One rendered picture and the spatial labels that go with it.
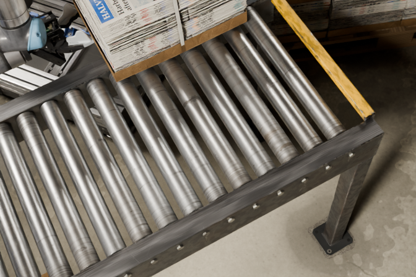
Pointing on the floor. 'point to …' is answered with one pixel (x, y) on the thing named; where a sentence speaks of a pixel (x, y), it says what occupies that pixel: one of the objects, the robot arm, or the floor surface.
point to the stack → (343, 4)
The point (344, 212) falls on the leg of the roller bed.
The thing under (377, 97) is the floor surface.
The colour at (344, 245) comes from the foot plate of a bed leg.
